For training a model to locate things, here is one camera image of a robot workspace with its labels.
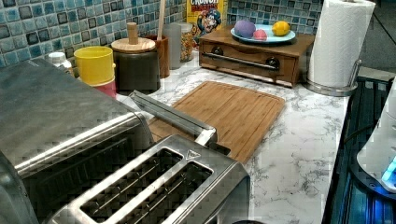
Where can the glass oven door with handle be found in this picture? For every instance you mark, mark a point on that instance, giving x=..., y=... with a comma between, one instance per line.
x=203, y=133

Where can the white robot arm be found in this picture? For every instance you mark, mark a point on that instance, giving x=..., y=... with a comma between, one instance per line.
x=377, y=157

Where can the stainless steel toaster oven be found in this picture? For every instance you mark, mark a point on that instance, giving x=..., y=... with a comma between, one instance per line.
x=59, y=137

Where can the bamboo cutting board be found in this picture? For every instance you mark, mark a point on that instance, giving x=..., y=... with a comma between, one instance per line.
x=241, y=116

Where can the clear cereal jar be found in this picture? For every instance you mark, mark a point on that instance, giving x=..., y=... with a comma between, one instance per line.
x=185, y=41

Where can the wooden drawer box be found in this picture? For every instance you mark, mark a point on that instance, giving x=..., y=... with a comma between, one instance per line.
x=280, y=60

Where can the stainless steel two-slot toaster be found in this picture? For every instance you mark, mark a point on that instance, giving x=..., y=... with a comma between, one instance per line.
x=177, y=181

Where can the brown utensil holder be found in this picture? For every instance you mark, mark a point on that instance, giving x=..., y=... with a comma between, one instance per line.
x=162, y=47

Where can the black canister with wooden lid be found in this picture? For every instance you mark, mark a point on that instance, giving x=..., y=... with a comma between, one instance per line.
x=137, y=63

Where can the frosted plastic container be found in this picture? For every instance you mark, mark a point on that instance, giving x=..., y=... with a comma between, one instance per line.
x=173, y=32

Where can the pink plastic cup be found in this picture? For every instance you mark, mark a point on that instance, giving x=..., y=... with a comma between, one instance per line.
x=108, y=88

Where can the purple toy fruit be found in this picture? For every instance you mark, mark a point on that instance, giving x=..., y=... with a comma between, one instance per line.
x=245, y=28

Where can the yellow cereal box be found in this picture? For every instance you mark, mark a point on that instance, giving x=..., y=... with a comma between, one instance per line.
x=205, y=16

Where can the red toy strawberry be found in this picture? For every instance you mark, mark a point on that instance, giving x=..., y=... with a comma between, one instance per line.
x=260, y=34

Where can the light blue plate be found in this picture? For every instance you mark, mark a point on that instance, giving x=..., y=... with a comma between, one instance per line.
x=280, y=36

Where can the yellow toy lemon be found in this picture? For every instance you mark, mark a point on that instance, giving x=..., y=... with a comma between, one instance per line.
x=280, y=28

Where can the metal paper towel holder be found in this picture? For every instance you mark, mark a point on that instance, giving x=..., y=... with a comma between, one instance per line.
x=348, y=90

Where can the white capped bottle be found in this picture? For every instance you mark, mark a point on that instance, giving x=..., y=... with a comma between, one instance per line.
x=59, y=60

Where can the white paper towel roll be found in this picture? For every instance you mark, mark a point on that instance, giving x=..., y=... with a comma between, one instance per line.
x=341, y=31

